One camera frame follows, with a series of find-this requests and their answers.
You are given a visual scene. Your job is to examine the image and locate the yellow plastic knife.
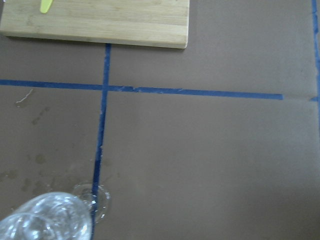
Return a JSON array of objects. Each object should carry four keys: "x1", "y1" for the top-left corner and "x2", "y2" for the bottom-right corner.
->
[{"x1": 39, "y1": 0, "x2": 54, "y2": 14}]

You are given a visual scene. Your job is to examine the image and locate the bamboo cutting board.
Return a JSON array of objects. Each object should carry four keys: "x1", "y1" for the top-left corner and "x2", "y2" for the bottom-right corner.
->
[{"x1": 0, "y1": 0, "x2": 190, "y2": 49}]

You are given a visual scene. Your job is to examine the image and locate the clear wine glass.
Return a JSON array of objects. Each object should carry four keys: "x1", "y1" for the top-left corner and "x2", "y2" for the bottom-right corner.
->
[{"x1": 0, "y1": 183, "x2": 111, "y2": 240}]

